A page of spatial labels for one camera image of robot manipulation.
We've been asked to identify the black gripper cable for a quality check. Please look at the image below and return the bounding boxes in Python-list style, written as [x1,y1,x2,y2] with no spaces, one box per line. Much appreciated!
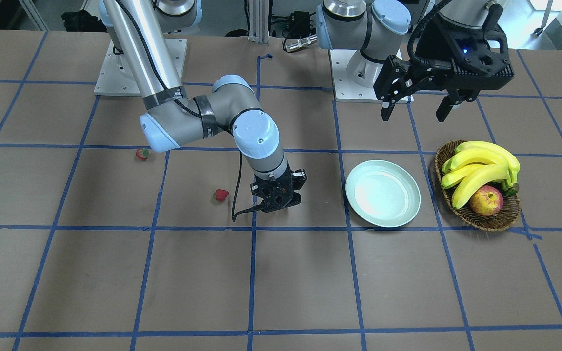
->
[231,151,262,223]

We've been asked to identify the red apple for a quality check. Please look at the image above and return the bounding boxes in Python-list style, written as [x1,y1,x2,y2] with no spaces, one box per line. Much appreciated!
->
[468,186,504,217]

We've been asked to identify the light green plate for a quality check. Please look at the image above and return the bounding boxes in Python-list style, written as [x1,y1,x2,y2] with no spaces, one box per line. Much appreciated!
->
[345,160,422,228]

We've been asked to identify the wicker basket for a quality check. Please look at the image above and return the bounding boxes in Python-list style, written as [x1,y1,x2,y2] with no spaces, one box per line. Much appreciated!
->
[431,140,521,233]

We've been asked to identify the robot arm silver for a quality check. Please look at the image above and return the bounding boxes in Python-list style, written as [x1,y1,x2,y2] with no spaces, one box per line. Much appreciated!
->
[100,0,306,213]
[315,0,515,122]

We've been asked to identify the yellow banana bunch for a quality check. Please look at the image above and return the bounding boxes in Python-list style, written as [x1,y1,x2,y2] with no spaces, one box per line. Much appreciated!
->
[439,141,521,210]

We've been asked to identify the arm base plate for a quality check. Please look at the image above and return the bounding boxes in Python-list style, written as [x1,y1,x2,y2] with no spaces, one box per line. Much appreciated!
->
[94,38,188,97]
[330,46,414,103]

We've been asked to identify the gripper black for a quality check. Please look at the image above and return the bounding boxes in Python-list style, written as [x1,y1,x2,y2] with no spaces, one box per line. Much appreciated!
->
[250,168,307,213]
[373,14,515,122]

